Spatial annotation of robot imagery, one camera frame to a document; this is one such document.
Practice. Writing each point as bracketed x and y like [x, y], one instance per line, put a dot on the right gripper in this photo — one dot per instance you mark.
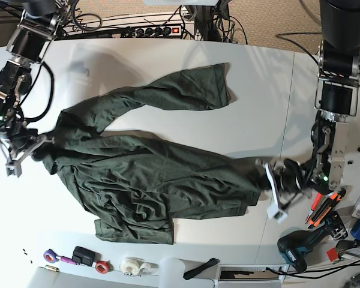
[20, 143]

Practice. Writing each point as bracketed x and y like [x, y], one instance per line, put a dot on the white tape roll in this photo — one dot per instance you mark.
[130, 266]

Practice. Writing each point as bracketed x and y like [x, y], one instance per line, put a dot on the dark green t-shirt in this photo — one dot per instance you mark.
[136, 186]

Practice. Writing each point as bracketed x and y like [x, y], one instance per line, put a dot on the red tape roll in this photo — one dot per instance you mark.
[102, 267]

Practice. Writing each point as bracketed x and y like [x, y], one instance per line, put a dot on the white tray with black items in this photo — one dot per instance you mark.
[246, 273]

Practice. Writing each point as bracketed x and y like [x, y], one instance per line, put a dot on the teal black power drill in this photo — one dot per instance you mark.
[295, 246]

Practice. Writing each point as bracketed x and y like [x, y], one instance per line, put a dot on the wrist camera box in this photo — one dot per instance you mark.
[274, 213]
[13, 168]

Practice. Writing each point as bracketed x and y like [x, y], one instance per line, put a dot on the black power strip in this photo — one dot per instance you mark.
[152, 32]

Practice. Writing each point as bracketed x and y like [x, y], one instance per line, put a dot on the purple tape roll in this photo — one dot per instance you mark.
[50, 256]

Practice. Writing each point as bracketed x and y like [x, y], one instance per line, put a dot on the clear tape roll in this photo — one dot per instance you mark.
[148, 268]

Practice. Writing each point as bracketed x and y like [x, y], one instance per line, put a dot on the brass cartridge piece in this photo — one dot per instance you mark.
[51, 268]

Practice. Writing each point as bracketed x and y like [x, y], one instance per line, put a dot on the black action camera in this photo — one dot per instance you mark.
[83, 256]

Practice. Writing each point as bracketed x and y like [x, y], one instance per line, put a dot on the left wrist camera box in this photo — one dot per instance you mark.
[274, 213]

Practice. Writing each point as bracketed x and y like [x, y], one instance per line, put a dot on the black strap handle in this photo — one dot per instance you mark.
[196, 271]

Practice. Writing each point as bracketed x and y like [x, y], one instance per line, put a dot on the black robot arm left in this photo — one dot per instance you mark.
[336, 100]

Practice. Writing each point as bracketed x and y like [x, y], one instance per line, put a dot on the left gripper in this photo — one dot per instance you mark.
[285, 180]

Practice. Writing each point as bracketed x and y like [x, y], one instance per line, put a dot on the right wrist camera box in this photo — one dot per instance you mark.
[13, 168]

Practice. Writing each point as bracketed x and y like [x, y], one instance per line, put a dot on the orange black utility knife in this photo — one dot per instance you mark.
[329, 203]

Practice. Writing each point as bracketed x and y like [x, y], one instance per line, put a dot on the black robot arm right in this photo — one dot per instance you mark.
[40, 23]

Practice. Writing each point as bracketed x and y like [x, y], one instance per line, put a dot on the red square tag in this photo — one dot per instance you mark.
[332, 255]

